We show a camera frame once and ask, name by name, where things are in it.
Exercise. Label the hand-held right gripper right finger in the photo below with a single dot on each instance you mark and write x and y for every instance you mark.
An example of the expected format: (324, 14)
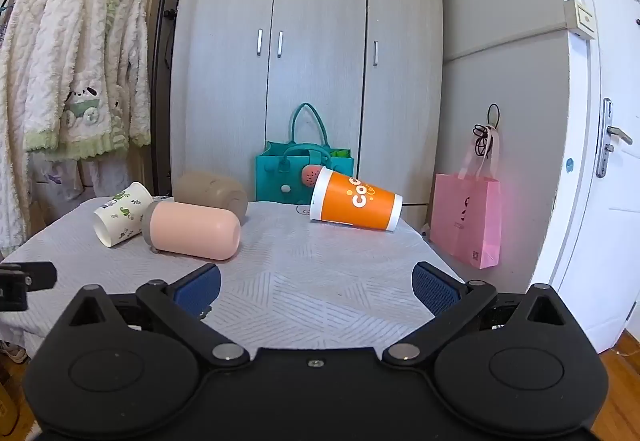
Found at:
(436, 290)

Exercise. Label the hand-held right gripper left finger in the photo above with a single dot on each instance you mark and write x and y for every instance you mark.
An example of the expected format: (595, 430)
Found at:
(199, 290)

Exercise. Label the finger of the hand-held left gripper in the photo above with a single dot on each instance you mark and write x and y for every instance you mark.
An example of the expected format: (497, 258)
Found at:
(30, 275)

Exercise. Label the pink plastic cup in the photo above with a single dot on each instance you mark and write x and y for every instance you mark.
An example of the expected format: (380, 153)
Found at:
(195, 231)

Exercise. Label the beige plastic cup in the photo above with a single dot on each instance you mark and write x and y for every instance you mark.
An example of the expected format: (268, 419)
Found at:
(215, 191)

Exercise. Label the white cup with green print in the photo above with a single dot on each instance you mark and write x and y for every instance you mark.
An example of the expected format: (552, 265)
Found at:
(120, 216)

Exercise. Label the orange paper cup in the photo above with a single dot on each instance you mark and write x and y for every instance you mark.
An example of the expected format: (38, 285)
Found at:
(360, 203)

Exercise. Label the shoe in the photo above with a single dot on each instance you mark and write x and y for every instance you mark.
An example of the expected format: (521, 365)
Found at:
(14, 352)

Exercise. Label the pink paper shopping bag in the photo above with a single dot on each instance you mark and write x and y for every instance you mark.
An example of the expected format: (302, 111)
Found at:
(465, 216)

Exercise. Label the white garment with purple print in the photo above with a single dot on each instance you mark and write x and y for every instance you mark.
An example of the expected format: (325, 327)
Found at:
(60, 181)

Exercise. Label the grey patterned tablecloth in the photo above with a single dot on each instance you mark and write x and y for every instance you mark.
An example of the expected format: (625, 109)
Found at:
(310, 271)

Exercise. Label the teal felt tote bag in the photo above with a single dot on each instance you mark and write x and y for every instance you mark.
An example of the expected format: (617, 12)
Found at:
(275, 176)

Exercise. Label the pink round bag charm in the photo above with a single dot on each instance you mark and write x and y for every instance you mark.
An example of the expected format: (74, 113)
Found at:
(310, 176)

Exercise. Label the white door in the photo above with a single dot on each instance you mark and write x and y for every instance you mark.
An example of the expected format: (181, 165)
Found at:
(590, 246)

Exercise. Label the plain white fluffy robe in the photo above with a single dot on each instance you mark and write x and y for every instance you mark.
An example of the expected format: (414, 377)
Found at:
(20, 71)

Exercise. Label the white fluffy robe green trim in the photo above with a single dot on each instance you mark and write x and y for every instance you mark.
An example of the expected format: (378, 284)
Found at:
(85, 46)

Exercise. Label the black clothes rack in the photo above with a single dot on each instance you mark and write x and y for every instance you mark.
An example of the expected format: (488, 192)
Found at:
(167, 46)

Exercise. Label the grey wooden wardrobe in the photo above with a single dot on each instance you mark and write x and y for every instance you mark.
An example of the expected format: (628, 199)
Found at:
(320, 21)

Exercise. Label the beige wall box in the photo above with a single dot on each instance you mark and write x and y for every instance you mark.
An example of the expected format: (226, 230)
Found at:
(580, 18)

